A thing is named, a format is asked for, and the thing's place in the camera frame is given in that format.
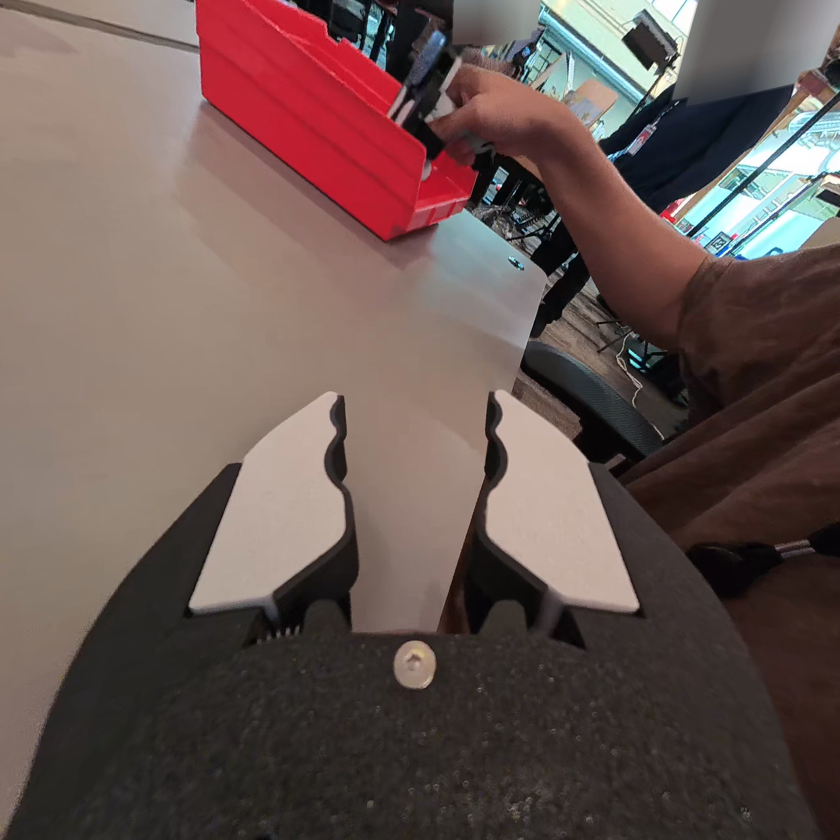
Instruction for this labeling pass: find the grey desk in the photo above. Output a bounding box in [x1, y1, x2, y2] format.
[0, 0, 550, 802]

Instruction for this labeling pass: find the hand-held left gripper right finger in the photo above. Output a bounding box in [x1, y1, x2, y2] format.
[466, 390, 641, 624]

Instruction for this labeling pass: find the white floor cable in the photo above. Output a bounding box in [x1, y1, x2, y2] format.
[598, 315, 670, 410]

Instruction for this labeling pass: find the black chest strap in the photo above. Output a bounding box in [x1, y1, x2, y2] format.
[683, 523, 840, 602]

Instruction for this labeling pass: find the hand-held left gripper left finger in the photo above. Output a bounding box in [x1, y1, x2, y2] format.
[189, 392, 359, 624]

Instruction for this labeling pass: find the person's right hand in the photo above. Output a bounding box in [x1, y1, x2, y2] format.
[427, 66, 588, 169]

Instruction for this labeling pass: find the black office chair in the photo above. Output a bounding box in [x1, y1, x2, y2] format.
[521, 339, 666, 463]

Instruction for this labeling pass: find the person's brown clothing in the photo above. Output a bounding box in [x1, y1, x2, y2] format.
[617, 243, 840, 840]

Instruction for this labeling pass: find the person's right forearm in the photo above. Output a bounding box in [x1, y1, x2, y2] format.
[539, 125, 716, 349]

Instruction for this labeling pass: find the black studio light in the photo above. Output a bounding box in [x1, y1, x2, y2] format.
[624, 11, 681, 69]

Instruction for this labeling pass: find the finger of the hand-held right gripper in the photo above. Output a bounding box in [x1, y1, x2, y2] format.
[388, 53, 463, 145]

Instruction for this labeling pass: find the red plastic bin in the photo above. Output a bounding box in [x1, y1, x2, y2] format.
[197, 0, 479, 242]

